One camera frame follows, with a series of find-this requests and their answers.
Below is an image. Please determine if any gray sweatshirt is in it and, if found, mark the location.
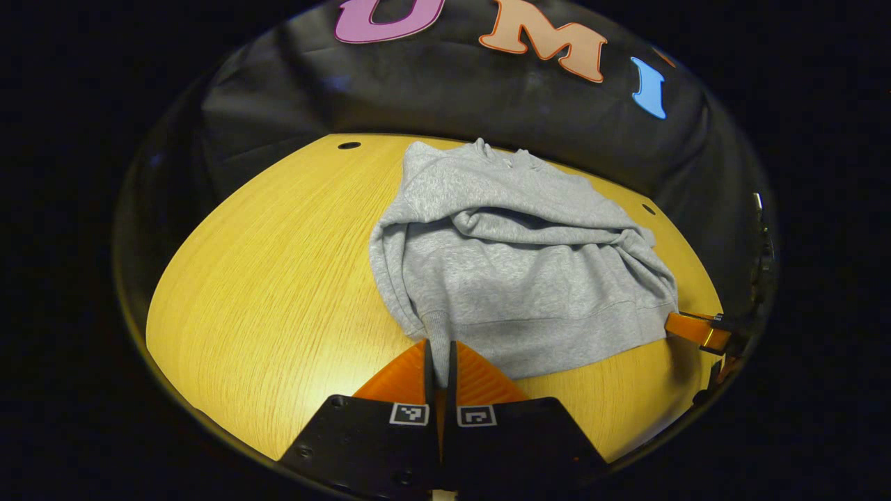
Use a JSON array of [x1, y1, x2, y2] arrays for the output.
[[369, 138, 679, 388]]

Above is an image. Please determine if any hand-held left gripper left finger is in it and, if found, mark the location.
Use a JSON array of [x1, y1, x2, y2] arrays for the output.
[[278, 339, 442, 501]]

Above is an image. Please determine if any black backdrop cloth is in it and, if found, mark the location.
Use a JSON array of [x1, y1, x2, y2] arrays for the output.
[[115, 0, 777, 321]]

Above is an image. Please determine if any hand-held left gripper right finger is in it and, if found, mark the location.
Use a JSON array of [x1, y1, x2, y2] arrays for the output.
[[443, 340, 608, 499]]

